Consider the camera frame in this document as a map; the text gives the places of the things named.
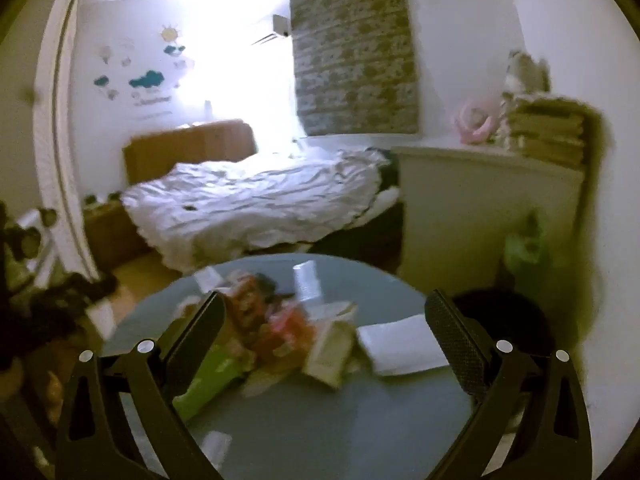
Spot white paper slip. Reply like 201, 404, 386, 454
192, 266, 223, 293

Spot white plastic wrapper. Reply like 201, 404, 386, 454
292, 261, 325, 306

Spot white tissue pack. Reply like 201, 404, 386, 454
355, 314, 451, 377

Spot white cardboard box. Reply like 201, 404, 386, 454
300, 301, 358, 391

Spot white door frame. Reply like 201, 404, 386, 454
32, 0, 116, 341

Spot wooden bedside cabinet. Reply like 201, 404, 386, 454
82, 200, 151, 271

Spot black bin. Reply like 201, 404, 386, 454
450, 287, 556, 361

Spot red snack packet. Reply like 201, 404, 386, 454
225, 272, 273, 331

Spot pink plush toy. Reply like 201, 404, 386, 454
452, 97, 501, 145

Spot wooden headboard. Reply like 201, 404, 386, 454
122, 119, 258, 186

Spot patterned floor rug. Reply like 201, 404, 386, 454
285, 0, 421, 136

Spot green chewing gum box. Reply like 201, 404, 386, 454
172, 345, 256, 423

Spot green plastic bag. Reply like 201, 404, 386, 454
502, 210, 546, 276

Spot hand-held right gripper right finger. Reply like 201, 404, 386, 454
424, 289, 593, 480

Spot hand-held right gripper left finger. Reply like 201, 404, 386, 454
54, 291, 228, 480

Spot cloud wall stickers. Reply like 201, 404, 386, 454
92, 22, 196, 121

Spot orange snack packet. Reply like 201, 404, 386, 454
255, 307, 321, 361

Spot white air conditioner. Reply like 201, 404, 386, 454
250, 14, 291, 47

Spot white crumpled duvet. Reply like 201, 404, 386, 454
120, 149, 401, 273

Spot white cabinet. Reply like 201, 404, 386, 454
390, 145, 586, 311

